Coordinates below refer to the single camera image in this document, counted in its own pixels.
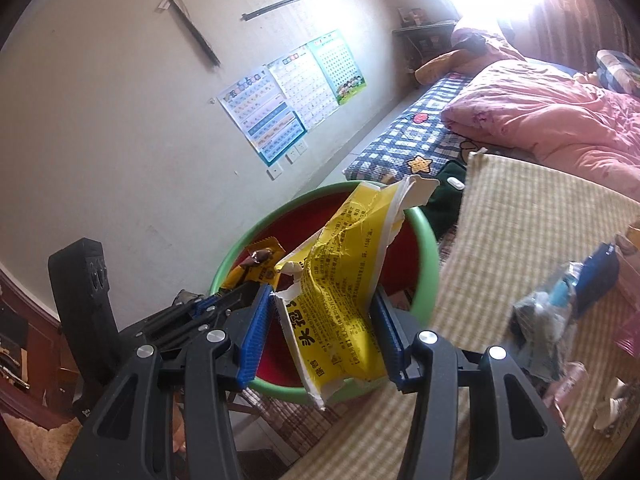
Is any orange pillow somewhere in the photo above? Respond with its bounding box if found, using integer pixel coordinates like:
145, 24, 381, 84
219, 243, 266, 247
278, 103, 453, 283
414, 48, 464, 85

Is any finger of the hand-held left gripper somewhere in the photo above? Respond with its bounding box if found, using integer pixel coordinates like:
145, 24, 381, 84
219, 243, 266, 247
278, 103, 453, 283
150, 305, 237, 348
120, 287, 242, 345

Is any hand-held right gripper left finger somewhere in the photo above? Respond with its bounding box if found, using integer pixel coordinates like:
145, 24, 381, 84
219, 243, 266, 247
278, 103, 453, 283
55, 284, 275, 480

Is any wooden furniture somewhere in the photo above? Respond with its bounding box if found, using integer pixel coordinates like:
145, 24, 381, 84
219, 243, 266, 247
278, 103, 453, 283
0, 269, 83, 432

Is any white chart wall poster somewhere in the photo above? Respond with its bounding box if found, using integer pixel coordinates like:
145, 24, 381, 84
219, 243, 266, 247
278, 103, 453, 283
265, 45, 337, 131

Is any pink quilt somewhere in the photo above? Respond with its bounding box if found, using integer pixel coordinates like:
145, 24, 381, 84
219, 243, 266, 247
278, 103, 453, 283
442, 57, 640, 192

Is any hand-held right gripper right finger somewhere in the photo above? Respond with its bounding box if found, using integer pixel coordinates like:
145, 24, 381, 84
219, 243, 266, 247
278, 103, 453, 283
371, 289, 587, 480

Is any clear plastic wrapper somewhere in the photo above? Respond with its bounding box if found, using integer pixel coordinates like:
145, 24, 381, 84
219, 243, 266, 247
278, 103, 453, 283
510, 260, 587, 382

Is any black stick on wall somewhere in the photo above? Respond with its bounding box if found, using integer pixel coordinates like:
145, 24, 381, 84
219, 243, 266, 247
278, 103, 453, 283
159, 0, 222, 69

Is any orange snack packet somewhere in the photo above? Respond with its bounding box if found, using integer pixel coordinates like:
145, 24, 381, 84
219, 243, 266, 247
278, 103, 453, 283
220, 237, 286, 294

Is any green basin with red inside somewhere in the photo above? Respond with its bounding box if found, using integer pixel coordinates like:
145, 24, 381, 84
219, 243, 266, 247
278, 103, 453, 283
209, 180, 442, 404

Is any green-bordered wall poster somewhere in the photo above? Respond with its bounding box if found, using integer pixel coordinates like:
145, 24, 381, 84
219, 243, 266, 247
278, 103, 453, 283
306, 29, 367, 106

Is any dark green cloth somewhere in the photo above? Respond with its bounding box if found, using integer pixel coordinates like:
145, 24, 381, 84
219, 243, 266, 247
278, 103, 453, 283
419, 160, 469, 242

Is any torn yellow wrapper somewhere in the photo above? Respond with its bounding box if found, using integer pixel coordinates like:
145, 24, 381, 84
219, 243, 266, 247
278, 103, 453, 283
270, 176, 439, 412

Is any blue-bordered wall poster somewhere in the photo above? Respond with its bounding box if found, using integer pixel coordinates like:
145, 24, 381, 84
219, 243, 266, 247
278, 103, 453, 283
217, 65, 307, 165

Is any dark blue packet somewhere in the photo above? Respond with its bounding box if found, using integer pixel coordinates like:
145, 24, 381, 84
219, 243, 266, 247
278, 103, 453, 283
572, 242, 622, 319

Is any blue plaid bed sheet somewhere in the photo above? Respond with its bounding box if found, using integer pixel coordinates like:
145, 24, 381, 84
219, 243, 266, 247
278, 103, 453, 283
343, 72, 482, 187

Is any pink bottle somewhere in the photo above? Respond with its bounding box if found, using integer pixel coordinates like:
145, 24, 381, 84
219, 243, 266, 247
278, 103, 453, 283
542, 362, 589, 412

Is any white crumpled paper scrap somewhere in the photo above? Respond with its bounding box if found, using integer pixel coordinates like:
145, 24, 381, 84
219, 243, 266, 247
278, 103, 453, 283
592, 377, 637, 432

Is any black wall bar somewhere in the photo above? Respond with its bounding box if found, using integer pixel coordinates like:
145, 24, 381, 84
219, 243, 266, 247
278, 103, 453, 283
241, 0, 303, 22

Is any blue floral cushion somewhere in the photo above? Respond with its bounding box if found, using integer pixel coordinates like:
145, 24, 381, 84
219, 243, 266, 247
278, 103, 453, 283
594, 49, 640, 94

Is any striped curtain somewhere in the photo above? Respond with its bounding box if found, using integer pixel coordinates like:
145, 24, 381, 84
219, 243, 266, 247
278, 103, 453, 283
524, 0, 632, 69

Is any dark wooden shelf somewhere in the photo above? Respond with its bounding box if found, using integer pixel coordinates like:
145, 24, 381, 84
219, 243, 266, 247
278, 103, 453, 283
392, 7, 459, 69

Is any pink pillow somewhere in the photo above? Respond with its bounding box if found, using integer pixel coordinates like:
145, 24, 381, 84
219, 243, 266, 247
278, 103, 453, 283
451, 15, 527, 62

